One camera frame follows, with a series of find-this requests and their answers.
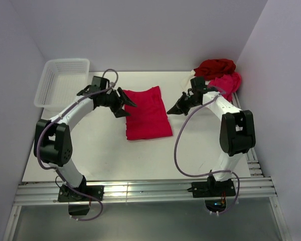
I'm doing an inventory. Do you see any dark red t-shirt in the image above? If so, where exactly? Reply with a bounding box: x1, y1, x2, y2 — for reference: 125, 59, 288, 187
194, 59, 236, 80

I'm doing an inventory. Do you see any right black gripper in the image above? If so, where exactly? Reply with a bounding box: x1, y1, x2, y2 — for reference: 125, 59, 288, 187
167, 91, 200, 116

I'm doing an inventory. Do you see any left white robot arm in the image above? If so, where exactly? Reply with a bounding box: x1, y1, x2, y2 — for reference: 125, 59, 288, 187
34, 76, 137, 200

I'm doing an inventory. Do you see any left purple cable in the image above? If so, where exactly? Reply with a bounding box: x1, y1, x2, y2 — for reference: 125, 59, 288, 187
34, 69, 119, 222

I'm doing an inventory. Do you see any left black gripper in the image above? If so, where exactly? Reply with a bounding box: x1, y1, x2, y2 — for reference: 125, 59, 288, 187
101, 88, 137, 118

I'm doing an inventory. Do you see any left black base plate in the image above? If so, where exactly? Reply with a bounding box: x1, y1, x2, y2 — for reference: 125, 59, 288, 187
57, 185, 104, 202

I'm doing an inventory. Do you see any aluminium mounting rail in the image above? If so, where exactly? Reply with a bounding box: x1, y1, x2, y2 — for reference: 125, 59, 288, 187
13, 177, 277, 206

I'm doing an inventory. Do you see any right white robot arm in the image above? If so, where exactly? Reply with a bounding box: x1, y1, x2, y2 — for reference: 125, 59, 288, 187
167, 76, 256, 196

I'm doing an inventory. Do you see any white t-shirt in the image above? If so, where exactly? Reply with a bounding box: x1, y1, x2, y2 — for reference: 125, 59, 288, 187
181, 70, 195, 90

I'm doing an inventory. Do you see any bright red t-shirt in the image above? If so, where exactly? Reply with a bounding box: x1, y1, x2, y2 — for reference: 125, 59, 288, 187
124, 86, 173, 141

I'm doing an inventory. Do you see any pink t-shirt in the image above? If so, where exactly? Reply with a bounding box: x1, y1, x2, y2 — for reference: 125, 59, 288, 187
209, 72, 242, 102

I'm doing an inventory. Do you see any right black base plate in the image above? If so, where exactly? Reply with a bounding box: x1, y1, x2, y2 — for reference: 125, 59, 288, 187
187, 181, 236, 198

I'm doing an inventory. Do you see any white plastic mesh basket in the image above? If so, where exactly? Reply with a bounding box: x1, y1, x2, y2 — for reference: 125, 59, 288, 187
34, 58, 90, 111

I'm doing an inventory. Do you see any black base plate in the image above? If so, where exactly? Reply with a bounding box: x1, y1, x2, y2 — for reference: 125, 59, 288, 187
187, 181, 236, 198
57, 185, 104, 202

